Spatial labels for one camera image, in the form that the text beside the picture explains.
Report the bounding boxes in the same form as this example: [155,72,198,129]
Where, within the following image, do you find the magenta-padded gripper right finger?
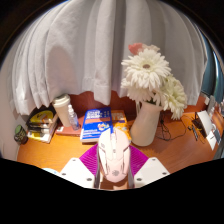
[127,144,170,190]

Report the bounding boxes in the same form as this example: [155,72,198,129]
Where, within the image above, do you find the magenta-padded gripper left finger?
[59,143,101,190]

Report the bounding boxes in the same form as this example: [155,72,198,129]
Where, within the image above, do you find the pink computer mouse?
[97,127,132,184]

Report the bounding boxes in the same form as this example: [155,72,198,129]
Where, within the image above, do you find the red-brown flat book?
[54,114,86,137]

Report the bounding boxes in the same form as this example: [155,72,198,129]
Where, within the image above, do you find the white ceramic jug vase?
[129,100,164,148]

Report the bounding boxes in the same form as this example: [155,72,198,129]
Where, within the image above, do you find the blue cover book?
[79,107,113,144]

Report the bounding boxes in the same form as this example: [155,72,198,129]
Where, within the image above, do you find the clear spray bottle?
[67,104,81,131]

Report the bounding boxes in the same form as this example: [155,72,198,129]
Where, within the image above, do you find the white and yellow book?
[26,127,58,144]

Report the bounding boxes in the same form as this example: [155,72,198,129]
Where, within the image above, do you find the dark thick book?
[27,119,58,133]

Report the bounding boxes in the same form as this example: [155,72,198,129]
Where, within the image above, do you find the yellow cover book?
[110,109,133,141]

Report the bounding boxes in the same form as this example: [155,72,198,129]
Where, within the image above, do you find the white tumbler cup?
[52,93,72,128]

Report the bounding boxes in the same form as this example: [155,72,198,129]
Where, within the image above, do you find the dark green mug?
[13,124,29,146]

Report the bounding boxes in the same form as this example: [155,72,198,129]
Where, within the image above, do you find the white paper box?
[205,128,223,151]

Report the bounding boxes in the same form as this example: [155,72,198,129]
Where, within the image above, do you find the white flat device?
[194,109,214,138]

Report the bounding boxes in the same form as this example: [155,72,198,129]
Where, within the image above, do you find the white flower bouquet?
[120,42,189,121]

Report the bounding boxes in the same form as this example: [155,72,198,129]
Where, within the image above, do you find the dark framed window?
[199,29,224,101]

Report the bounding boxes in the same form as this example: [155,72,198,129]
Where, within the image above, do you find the white curtain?
[9,0,208,116]

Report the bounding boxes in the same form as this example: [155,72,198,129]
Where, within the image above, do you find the black cable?
[156,113,201,143]

